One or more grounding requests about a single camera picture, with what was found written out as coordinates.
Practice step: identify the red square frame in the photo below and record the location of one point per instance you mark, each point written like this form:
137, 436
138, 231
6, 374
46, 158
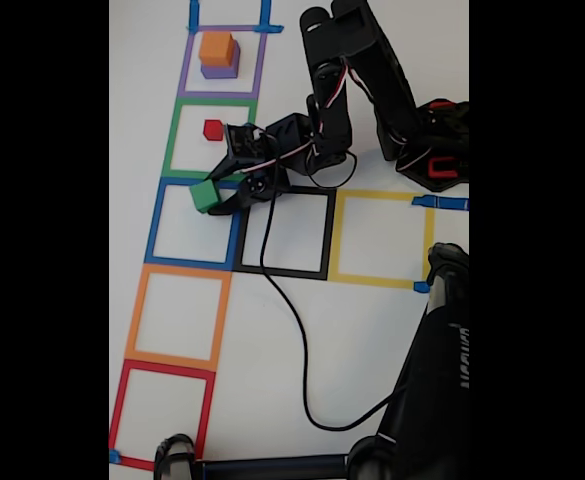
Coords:
117, 410

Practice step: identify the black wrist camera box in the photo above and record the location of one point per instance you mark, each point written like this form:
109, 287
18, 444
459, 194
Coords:
242, 142

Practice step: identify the blue tape strip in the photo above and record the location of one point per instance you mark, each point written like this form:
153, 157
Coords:
114, 456
266, 15
193, 12
421, 287
447, 203

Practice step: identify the blue square frame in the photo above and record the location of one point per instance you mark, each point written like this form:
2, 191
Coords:
187, 262

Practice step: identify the purple square frame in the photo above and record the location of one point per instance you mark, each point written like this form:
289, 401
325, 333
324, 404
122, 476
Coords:
183, 75

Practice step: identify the orange cube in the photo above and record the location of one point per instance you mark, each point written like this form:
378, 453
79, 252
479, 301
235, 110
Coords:
216, 50

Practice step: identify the yellow square frame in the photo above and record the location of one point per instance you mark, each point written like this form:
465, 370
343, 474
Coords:
372, 281

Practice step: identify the black camera tripod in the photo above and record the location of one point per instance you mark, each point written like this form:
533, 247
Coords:
422, 400

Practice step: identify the green square frame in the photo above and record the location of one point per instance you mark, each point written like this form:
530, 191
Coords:
168, 145

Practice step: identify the red table clamp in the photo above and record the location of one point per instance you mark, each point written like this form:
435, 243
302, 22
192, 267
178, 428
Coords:
442, 172

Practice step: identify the large purple cube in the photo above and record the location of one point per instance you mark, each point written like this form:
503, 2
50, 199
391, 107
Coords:
219, 73

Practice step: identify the green cube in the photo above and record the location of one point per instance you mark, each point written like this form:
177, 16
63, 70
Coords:
204, 196

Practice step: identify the orange square frame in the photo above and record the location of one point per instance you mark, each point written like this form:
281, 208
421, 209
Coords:
134, 320

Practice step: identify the black square frame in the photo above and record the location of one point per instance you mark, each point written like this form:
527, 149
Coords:
292, 273

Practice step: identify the small red cube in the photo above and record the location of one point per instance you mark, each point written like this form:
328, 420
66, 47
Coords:
213, 131

